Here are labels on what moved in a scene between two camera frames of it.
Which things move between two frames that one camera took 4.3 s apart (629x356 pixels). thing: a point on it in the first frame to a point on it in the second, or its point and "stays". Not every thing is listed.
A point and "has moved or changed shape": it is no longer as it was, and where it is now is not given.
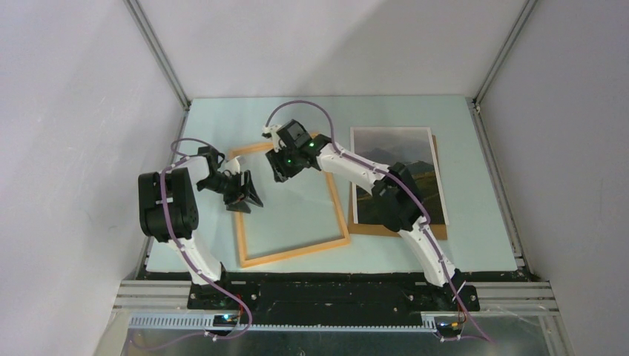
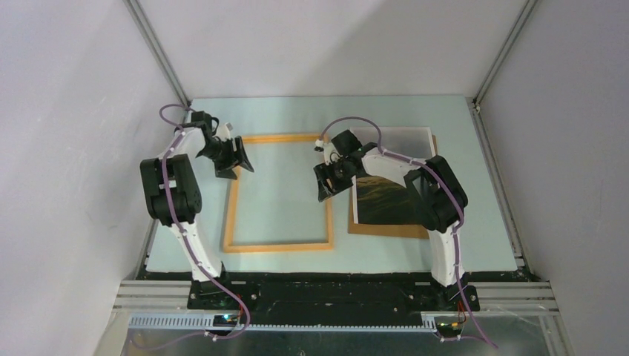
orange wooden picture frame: [299, 214] has moved or changed shape
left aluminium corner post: [159, 52] stays
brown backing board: [440, 231] stays
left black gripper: [234, 202] to [224, 170]
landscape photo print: [415, 147] stays
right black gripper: [281, 173] to [323, 173]
